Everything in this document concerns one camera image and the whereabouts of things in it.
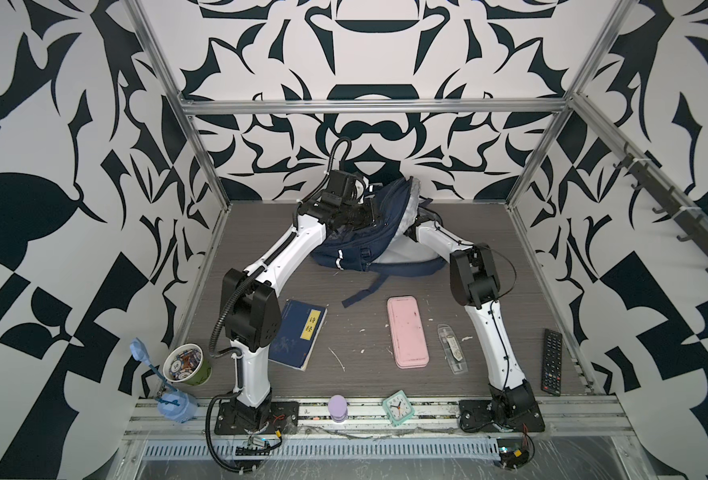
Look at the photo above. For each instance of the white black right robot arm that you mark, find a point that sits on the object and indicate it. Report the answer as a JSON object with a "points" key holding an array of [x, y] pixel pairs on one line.
{"points": [[476, 286]]}

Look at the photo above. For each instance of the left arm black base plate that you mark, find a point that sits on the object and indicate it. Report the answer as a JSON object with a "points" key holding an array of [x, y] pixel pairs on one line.
{"points": [[236, 418]]}

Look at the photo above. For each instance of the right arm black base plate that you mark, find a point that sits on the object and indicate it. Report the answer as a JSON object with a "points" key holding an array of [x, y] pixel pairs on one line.
{"points": [[490, 416]]}

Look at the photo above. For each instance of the white slotted cable duct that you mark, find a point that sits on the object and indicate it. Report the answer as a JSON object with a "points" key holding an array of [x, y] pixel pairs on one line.
{"points": [[344, 449]]}

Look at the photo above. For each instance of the clear plastic bag with eraser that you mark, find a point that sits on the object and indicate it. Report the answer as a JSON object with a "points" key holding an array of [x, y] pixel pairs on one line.
{"points": [[452, 349]]}

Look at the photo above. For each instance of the small circuit board right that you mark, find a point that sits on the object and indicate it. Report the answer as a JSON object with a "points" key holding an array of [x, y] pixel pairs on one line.
{"points": [[516, 456]]}

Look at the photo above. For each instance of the pink pencil case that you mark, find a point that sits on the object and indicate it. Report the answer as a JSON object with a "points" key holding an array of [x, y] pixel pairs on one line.
{"points": [[408, 337]]}

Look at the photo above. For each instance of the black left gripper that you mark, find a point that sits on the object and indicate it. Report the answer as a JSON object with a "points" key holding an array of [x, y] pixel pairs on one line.
{"points": [[368, 217]]}

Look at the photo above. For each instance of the teal small alarm clock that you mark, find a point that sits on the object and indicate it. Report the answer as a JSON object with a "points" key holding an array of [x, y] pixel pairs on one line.
{"points": [[398, 408]]}

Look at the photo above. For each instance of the blue book yellow label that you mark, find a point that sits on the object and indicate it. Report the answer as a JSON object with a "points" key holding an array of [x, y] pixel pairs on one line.
{"points": [[294, 344]]}

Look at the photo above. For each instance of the green paper cup with items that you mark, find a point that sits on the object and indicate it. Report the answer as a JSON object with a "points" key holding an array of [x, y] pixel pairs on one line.
{"points": [[187, 365]]}

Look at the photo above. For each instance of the navy blue school backpack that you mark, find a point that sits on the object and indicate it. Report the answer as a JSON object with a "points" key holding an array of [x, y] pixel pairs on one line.
{"points": [[383, 247]]}

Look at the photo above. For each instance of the small circuit board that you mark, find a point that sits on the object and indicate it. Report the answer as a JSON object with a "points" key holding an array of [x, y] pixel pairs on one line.
{"points": [[516, 456], [258, 447]]}

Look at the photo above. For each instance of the small circuit board left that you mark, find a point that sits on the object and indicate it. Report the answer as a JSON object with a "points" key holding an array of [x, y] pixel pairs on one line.
{"points": [[258, 447]]}

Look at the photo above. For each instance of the light blue water bottle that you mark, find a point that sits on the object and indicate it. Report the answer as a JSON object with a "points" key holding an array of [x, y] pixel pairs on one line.
{"points": [[173, 404]]}

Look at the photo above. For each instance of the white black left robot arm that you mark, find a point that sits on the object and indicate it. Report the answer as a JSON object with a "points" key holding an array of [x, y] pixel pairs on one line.
{"points": [[251, 316]]}

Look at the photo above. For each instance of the purple small bottle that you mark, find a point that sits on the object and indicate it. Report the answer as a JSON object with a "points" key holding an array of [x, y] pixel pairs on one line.
{"points": [[338, 408]]}

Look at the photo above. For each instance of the black tv remote control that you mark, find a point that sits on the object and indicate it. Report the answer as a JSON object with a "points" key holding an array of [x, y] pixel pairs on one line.
{"points": [[551, 373]]}

